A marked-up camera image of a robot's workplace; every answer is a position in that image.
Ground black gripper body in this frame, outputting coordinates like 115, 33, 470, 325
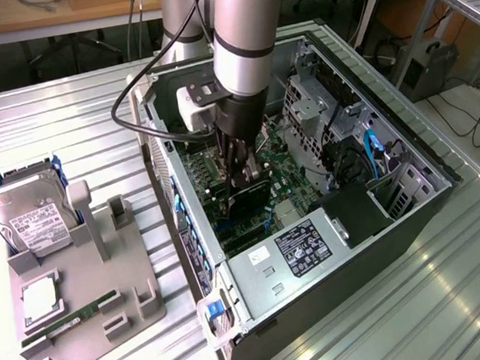
208, 83, 278, 148

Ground black graphics card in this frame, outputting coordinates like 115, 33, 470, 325
220, 172, 279, 225

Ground green motherboard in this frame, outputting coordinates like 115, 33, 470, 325
174, 111, 328, 263

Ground silver chipset heatsink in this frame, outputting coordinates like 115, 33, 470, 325
274, 201, 310, 229

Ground metal disk bay cage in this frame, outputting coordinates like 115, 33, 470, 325
279, 70, 352, 185

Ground black expansion slot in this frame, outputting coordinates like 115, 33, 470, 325
220, 221, 275, 254

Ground blue card retention clips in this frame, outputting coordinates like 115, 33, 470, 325
171, 186, 214, 281

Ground black plastic shroud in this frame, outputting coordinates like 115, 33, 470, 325
304, 180, 400, 255

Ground grey power supply unit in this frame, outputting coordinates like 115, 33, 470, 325
222, 205, 359, 324

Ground blue case latch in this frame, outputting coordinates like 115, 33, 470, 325
204, 302, 224, 321

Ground black open PC case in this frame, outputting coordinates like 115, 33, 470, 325
131, 14, 480, 360

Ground black office chair base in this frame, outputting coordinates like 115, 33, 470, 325
24, 27, 125, 82

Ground grey parts rack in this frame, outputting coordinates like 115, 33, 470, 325
0, 173, 174, 360

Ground grey equipment box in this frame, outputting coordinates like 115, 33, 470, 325
392, 37, 463, 105

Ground silver hard disk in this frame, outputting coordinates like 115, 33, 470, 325
0, 169, 77, 261

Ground green loose RAM stick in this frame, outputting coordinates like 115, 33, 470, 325
16, 289, 123, 348

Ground silver CPU chip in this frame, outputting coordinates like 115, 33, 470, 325
19, 275, 67, 330

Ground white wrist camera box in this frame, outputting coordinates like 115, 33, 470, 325
174, 77, 228, 135

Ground black wire bundle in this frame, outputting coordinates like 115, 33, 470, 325
320, 136, 373, 191

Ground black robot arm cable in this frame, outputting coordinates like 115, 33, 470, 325
99, 0, 225, 151

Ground blue SATA wire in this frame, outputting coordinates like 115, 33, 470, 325
361, 125, 394, 182

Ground grey hanging cable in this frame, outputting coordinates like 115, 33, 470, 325
124, 0, 152, 64

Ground black coiled cable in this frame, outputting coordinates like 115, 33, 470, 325
372, 36, 400, 67

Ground perforated metal bracket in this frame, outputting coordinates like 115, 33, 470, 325
368, 160, 437, 224

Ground aluminium frame table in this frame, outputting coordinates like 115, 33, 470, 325
407, 0, 480, 100

